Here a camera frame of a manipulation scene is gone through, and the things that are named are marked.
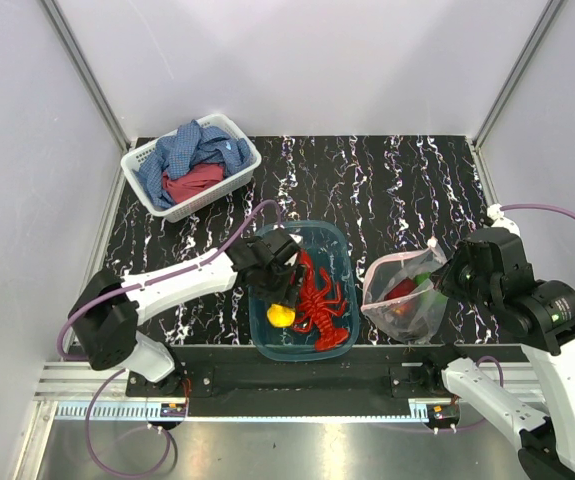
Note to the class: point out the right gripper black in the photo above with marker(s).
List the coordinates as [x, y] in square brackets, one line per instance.
[442, 278]

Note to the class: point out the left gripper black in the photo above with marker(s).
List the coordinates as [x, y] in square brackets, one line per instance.
[288, 294]

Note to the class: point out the red fake lobster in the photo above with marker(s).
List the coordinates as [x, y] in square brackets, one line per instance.
[320, 303]

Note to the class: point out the yellow fake fruit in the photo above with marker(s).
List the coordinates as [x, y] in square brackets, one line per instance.
[280, 316]

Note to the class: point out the clear zip top bag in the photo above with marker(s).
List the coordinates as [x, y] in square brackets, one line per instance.
[413, 319]

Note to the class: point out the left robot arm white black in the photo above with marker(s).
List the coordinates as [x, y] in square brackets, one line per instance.
[107, 315]

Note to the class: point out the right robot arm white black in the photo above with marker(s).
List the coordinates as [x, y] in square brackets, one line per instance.
[489, 270]

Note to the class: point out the green fake vegetable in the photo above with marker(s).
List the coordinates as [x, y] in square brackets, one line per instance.
[425, 282]

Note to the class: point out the red fake apple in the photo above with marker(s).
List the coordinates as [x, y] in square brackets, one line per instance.
[402, 289]

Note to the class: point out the blue plastic container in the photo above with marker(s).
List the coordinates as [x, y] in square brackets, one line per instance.
[327, 248]

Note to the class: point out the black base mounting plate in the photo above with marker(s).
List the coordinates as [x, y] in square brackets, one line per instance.
[210, 380]

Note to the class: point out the red cloth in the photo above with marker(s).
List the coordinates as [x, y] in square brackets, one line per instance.
[200, 178]

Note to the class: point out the blue patterned cloth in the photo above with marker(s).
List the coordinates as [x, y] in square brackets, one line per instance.
[192, 144]

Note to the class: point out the white plastic basket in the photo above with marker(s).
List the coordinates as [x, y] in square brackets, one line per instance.
[132, 160]

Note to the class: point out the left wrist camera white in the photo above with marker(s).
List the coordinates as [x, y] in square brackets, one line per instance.
[294, 248]

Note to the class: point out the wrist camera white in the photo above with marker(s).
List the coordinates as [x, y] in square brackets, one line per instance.
[495, 214]
[294, 248]

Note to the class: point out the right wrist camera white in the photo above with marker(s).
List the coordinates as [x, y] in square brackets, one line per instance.
[495, 214]

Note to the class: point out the aluminium frame rail front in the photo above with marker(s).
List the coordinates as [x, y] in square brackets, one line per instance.
[78, 381]

